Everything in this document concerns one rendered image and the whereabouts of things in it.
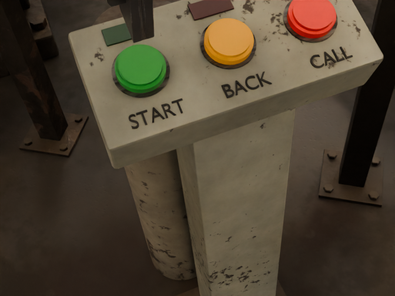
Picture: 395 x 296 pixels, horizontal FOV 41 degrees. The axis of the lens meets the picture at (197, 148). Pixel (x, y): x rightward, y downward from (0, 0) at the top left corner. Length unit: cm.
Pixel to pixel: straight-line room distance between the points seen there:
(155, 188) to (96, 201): 38
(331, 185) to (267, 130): 60
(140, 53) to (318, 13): 15
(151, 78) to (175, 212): 40
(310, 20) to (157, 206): 41
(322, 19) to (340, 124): 76
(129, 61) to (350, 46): 18
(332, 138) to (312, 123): 6
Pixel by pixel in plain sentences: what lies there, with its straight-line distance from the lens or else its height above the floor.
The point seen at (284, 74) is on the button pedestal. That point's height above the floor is 59.
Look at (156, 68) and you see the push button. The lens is 41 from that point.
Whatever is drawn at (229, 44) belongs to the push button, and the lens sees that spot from 42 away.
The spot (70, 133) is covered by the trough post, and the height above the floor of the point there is 1.
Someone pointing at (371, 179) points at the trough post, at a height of 1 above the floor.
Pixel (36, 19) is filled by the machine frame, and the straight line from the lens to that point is 142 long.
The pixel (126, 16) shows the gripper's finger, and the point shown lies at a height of 67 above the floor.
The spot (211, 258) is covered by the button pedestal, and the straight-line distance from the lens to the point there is 63.
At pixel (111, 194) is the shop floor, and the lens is 109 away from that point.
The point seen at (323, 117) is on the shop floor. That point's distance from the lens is 120.
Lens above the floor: 88
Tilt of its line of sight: 51 degrees down
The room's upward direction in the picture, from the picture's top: 6 degrees counter-clockwise
